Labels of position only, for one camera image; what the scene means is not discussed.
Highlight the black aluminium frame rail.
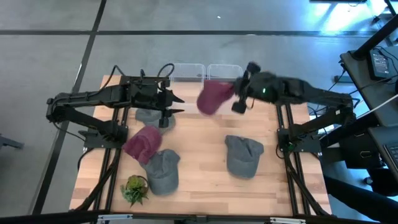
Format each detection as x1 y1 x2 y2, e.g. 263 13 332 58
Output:
104 106 131 213
275 104 300 216
284 104 331 217
92 107 121 214

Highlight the white cable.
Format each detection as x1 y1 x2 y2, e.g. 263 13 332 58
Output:
357 92 398 119

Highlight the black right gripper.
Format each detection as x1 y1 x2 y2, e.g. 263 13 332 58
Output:
231 61 281 114

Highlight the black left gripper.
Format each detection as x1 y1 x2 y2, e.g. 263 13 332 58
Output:
148 79 185 128

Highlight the black slanted pole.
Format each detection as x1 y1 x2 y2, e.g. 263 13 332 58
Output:
353 14 398 60

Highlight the black keyboard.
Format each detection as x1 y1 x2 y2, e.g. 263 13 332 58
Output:
382 142 398 174

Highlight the grey stand foot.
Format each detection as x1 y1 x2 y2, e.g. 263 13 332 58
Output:
0 133 25 151

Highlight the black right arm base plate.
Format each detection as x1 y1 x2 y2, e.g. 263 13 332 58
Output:
277 128 322 154

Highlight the clear plastic bin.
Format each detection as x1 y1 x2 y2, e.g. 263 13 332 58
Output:
206 63 244 82
169 63 206 83

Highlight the black side desk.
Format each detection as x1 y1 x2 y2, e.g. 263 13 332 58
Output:
340 45 398 128

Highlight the maroon baseball cap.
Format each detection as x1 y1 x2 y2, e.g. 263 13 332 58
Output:
196 80 236 116
123 125 163 166

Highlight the black power adapter box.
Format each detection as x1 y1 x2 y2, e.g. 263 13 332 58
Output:
368 49 393 80

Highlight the grey baseball cap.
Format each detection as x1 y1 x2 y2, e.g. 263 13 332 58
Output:
141 149 182 196
135 108 177 133
224 134 265 180

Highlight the silver metal bracket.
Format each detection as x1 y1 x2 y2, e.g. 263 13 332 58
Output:
269 217 307 224
96 213 134 223

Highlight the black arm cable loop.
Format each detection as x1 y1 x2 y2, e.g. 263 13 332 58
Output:
156 62 175 79
98 64 126 94

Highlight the black frame crossbar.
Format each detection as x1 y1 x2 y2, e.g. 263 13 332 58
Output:
0 210 398 224

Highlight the person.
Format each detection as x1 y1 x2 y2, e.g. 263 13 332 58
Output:
323 174 398 223

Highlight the small green potted plant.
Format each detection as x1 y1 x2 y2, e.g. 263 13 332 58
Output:
120 174 150 207

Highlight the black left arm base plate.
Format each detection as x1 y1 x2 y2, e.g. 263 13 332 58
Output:
78 128 129 149

